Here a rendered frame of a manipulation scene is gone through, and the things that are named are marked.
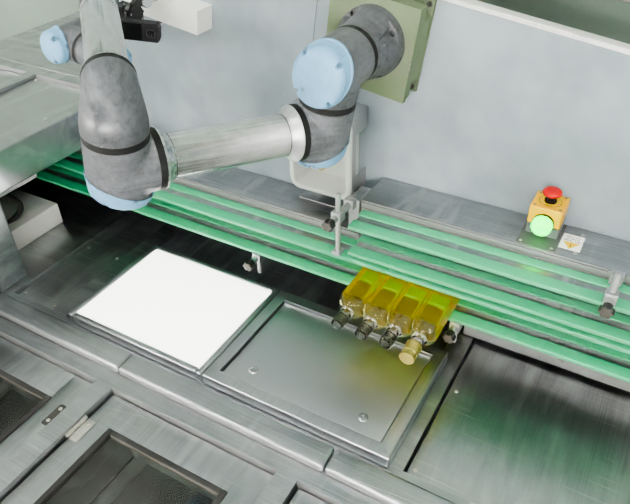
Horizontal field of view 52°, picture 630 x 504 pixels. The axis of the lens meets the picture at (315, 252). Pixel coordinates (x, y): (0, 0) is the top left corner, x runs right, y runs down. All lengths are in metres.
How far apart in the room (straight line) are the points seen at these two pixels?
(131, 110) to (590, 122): 0.89
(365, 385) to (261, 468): 0.29
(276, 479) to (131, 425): 0.36
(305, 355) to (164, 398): 0.34
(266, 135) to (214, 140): 0.10
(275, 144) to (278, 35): 0.44
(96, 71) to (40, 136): 0.77
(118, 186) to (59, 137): 0.78
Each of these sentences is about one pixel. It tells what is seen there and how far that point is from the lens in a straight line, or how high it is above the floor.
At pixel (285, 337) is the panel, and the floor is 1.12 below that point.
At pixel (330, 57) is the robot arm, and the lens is 1.22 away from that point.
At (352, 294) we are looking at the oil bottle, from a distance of 1.46.
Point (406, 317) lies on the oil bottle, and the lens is 1.42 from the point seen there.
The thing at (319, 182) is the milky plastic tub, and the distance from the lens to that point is 1.67.
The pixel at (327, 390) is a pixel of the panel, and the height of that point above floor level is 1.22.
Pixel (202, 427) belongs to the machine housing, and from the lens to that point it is 1.46.
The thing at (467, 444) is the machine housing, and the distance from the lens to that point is 1.45.
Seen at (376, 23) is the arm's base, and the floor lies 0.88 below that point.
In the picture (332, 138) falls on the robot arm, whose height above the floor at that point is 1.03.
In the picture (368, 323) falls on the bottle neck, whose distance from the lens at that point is 1.42.
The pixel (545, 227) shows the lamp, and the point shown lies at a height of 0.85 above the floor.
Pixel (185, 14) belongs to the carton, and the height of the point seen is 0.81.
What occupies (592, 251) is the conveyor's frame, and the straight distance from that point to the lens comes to 1.48.
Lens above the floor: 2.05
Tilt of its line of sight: 43 degrees down
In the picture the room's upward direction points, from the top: 137 degrees counter-clockwise
